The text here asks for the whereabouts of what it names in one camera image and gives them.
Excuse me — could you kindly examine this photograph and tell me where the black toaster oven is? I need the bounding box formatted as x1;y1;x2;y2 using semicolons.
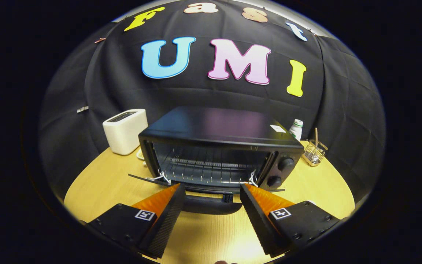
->
128;106;305;215

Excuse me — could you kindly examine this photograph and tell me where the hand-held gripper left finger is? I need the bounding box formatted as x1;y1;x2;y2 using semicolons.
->
85;183;186;260

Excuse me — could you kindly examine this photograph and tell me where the white plastic bottle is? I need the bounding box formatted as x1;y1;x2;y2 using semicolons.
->
289;119;304;141

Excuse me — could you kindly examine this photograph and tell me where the metal wire basket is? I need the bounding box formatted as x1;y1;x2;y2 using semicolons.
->
302;139;328;167

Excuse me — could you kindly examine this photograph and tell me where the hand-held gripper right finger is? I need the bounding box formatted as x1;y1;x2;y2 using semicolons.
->
240;183;341;258

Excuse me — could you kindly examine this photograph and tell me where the white bread toaster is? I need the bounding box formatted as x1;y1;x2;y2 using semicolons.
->
103;109;148;156

